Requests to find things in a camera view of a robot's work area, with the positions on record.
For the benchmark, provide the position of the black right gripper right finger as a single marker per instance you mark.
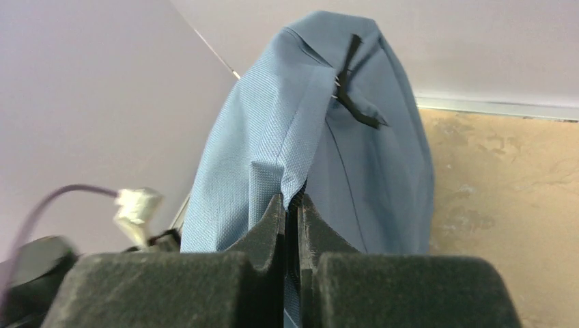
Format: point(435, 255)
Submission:
point(342, 287)

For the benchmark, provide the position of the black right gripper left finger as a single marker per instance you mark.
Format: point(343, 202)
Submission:
point(240, 287)

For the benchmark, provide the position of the blue fabric backpack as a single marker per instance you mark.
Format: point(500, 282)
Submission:
point(326, 109)

